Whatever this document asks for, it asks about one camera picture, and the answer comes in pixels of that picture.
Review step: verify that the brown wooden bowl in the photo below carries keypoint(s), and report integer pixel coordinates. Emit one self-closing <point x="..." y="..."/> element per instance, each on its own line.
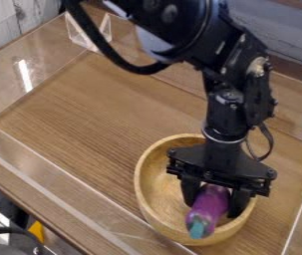
<point x="160" y="197"/>

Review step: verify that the yellow tag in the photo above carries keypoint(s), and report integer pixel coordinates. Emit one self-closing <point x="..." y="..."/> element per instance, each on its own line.
<point x="38" y="230"/>

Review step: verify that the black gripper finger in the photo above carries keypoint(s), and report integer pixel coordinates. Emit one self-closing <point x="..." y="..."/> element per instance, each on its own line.
<point x="191" y="185"/>
<point x="240" y="199"/>

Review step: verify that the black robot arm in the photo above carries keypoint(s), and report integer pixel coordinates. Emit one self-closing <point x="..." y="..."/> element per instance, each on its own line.
<point x="193" y="31"/>

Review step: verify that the clear acrylic corner bracket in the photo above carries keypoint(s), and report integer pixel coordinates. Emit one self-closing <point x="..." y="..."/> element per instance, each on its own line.
<point x="78" y="35"/>

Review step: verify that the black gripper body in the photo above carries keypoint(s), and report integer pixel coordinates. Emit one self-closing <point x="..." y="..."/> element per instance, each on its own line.
<point x="223" y="165"/>

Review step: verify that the purple toy eggplant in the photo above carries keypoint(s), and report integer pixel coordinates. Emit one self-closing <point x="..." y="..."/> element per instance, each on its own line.
<point x="208" y="209"/>

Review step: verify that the clear acrylic front wall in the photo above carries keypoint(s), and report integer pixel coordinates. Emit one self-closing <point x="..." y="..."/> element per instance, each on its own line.
<point x="74" y="209"/>

